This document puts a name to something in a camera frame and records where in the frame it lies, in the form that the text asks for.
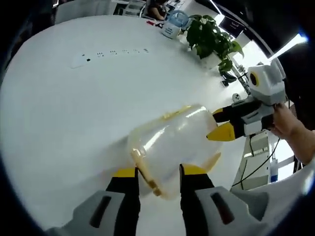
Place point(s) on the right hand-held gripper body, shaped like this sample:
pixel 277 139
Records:
pixel 268 86

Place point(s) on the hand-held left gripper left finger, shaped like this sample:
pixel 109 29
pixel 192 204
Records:
pixel 123 209

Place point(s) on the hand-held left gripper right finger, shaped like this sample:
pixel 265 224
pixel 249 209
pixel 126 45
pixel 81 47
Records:
pixel 197 209

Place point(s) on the clear box with yellow buckle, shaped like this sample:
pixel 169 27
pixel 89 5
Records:
pixel 172 142

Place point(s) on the person's right hand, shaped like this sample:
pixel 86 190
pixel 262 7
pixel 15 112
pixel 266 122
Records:
pixel 286 123

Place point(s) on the small white round device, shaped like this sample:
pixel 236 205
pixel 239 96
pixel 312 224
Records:
pixel 236 97

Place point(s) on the white shelf unit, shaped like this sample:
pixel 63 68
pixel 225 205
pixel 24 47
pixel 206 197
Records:
pixel 258 147

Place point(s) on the white plant pot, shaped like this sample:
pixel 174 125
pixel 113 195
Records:
pixel 209 61

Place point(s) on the green potted plant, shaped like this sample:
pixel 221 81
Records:
pixel 209 37

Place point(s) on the white printed cup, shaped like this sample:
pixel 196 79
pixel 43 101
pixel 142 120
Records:
pixel 170 31

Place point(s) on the pale blue plastic container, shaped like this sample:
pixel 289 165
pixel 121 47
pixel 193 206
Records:
pixel 178 18

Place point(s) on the white power strip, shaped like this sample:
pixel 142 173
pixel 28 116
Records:
pixel 81 60

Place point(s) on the white chair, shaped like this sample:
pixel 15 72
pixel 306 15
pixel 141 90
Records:
pixel 81 11

